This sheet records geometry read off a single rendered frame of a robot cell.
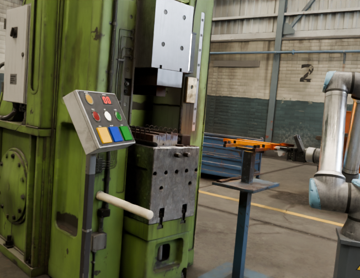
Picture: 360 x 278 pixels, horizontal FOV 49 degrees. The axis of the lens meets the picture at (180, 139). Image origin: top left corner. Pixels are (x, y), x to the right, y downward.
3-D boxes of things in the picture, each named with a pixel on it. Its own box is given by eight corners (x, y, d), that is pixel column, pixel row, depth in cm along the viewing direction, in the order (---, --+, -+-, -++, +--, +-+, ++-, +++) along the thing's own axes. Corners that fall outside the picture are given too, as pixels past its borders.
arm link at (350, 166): (377, 70, 209) (356, 183, 234) (351, 69, 212) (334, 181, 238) (380, 75, 199) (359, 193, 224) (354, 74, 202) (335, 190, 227)
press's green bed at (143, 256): (187, 285, 257) (193, 215, 253) (142, 302, 231) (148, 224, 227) (135, 257, 297) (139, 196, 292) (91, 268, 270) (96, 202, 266)
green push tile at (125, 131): (133, 139, 198) (127, 125, 199) (125, 140, 191) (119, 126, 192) (130, 140, 199) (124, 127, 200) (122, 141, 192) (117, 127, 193)
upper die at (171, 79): (181, 87, 240) (183, 72, 239) (157, 85, 226) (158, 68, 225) (138, 86, 270) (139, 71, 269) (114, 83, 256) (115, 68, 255)
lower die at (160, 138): (176, 145, 243) (178, 132, 243) (152, 146, 229) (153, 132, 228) (135, 137, 273) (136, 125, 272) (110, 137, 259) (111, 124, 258)
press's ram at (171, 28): (197, 74, 249) (203, 9, 245) (151, 67, 222) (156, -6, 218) (154, 74, 278) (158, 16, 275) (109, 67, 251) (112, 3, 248)
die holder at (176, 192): (194, 215, 253) (200, 146, 249) (148, 224, 227) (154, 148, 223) (139, 196, 293) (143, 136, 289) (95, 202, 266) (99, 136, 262)
